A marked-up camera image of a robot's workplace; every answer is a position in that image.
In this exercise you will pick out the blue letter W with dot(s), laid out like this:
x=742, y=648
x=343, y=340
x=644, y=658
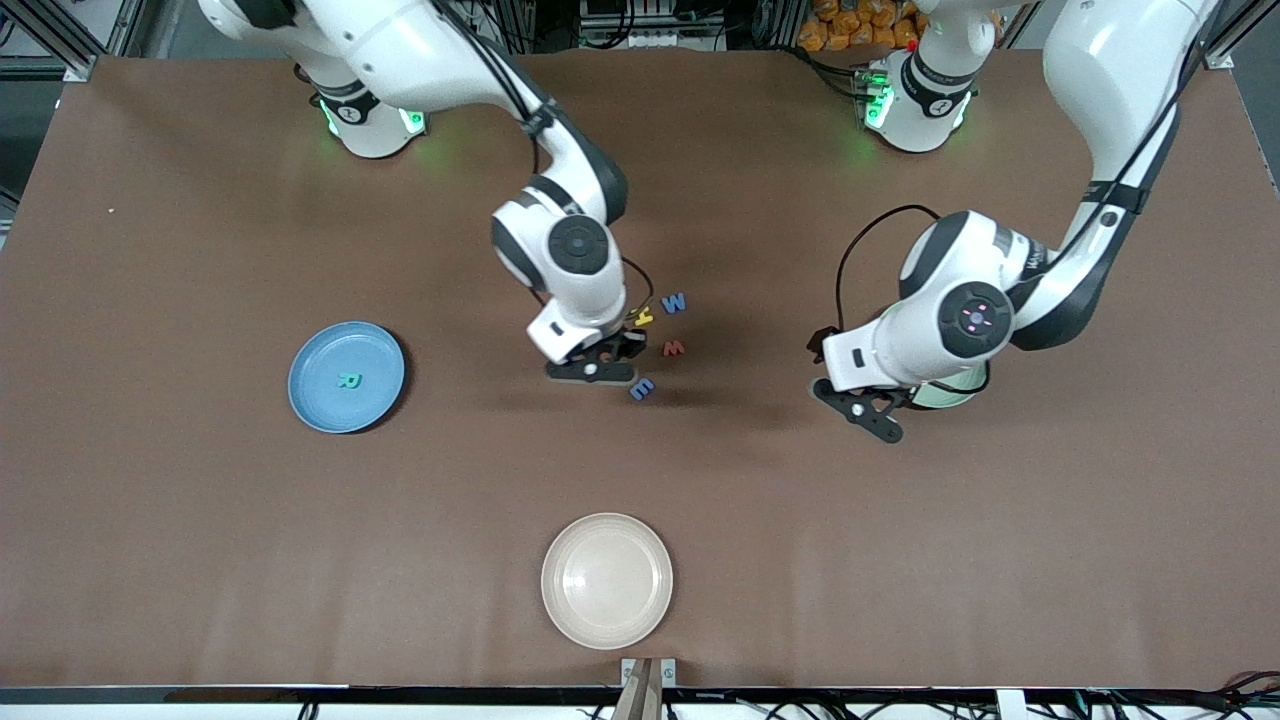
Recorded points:
x=674, y=304

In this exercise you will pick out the bag of orange items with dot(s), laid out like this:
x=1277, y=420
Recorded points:
x=850, y=25

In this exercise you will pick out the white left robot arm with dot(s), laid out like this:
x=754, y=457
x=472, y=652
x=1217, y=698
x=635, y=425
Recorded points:
x=930, y=345

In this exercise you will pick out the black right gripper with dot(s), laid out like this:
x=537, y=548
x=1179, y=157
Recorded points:
x=627, y=343

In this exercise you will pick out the teal letter R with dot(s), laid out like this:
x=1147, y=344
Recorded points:
x=346, y=381

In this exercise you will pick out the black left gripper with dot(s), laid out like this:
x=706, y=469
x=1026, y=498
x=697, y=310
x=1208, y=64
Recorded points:
x=817, y=340

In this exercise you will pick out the beige plate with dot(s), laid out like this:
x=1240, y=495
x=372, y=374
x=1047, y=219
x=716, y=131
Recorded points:
x=607, y=580

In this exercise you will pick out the green plate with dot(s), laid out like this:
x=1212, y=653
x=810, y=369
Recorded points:
x=960, y=398

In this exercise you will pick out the aluminium frame post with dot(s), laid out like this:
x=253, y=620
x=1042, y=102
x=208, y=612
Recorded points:
x=775, y=25
x=1245, y=25
x=75, y=68

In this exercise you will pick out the wooden stick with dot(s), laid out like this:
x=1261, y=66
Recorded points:
x=640, y=700

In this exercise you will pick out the blue plate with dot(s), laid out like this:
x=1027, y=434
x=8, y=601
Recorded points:
x=345, y=410

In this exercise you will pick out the small metal bracket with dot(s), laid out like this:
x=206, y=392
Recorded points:
x=628, y=670

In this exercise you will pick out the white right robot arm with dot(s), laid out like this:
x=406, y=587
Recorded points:
x=400, y=50

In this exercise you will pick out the blue letter E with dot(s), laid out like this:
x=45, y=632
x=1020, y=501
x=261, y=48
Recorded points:
x=640, y=390

